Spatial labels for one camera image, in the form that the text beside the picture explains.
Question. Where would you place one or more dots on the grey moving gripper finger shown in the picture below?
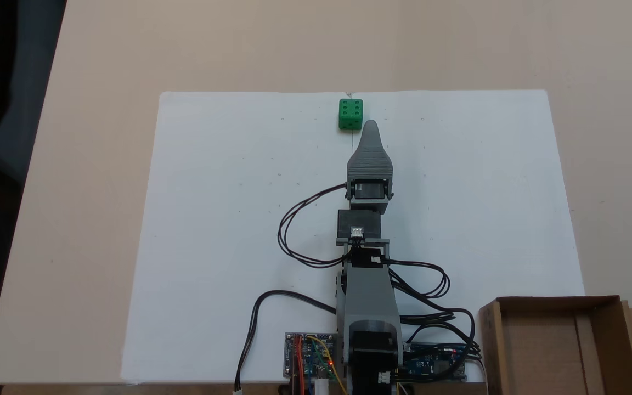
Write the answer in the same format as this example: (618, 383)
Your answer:
(371, 159)

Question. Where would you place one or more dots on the green die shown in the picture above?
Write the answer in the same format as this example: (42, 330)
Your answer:
(350, 112)

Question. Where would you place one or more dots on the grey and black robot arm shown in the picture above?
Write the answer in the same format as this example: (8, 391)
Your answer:
(368, 296)

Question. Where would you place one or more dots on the white paper sheet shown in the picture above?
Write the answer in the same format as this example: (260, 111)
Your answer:
(228, 219)

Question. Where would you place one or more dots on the white plug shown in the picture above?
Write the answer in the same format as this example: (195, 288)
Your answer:
(322, 387)

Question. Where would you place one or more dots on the brown cardboard box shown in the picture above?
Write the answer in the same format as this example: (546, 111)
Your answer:
(541, 340)

